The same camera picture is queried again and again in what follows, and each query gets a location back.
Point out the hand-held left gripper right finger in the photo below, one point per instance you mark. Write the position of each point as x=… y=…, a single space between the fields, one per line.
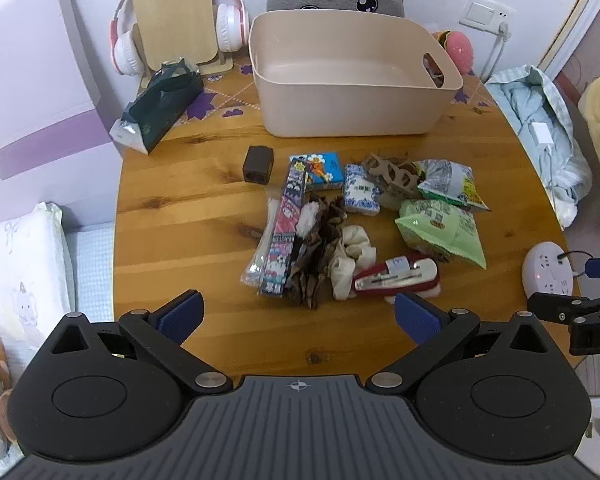
x=417 y=320

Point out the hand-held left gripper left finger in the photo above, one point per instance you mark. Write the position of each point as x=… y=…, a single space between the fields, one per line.
x=180 y=317

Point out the cream scrunchie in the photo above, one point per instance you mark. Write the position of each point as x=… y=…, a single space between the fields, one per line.
x=345 y=265

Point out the green snack packet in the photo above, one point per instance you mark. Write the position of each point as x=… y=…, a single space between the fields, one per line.
x=450 y=182
x=445 y=230

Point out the clear packet of white sticks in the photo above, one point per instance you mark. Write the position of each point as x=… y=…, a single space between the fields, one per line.
x=262 y=255

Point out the brown scrunchie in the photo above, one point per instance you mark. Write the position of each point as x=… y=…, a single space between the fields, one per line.
x=325 y=250

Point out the long patterned snack pack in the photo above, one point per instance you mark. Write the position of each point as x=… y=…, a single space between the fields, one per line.
x=285 y=225

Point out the brown hair claw clip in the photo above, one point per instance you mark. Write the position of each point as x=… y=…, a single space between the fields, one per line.
x=387 y=172

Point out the blue cartoon card box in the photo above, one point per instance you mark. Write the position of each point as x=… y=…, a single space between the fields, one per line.
x=325 y=167

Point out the beige plastic storage bin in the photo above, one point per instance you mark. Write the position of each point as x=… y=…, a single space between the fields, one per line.
x=330 y=105

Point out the wooden desktop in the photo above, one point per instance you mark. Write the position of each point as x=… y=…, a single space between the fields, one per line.
x=190 y=220

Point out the round white power strip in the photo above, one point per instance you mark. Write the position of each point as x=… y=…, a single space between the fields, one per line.
x=542 y=265

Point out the blue checkered bed sheet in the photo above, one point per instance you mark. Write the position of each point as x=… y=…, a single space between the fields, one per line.
x=92 y=270

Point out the blue white tissue pack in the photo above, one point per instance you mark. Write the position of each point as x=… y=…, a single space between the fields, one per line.
x=360 y=195

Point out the white charger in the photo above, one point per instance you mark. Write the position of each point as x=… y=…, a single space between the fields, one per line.
x=542 y=135

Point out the white printed pillow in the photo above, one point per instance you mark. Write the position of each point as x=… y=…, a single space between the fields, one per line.
x=20 y=270

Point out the small black box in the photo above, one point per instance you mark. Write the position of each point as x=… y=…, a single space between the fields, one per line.
x=257 y=165

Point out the light blue quilt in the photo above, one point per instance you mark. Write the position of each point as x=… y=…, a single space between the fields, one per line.
x=530 y=105

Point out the dark green tissue pack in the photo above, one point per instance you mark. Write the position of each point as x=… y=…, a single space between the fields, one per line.
x=160 y=105

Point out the pink burger toy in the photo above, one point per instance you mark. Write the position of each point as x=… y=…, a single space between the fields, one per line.
x=460 y=50

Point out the pink white headphones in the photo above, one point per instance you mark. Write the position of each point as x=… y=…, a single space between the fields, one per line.
x=127 y=55

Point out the purple white cabinet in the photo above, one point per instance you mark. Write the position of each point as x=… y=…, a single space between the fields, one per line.
x=40 y=85

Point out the wooden headphone stand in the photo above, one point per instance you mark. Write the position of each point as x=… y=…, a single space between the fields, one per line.
x=175 y=15

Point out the white wall socket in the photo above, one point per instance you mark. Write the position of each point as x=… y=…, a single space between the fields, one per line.
x=480 y=10

